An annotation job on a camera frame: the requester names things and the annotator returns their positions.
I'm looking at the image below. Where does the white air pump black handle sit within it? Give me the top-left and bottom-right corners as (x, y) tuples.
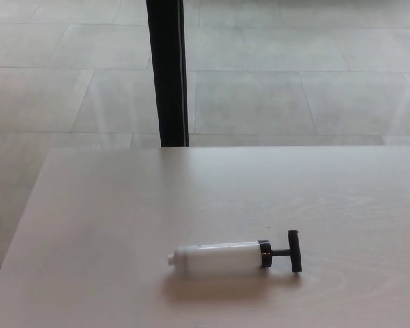
(167, 230), (303, 277)

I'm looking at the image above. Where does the black vertical window post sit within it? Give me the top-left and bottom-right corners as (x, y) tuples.
(146, 0), (190, 148)

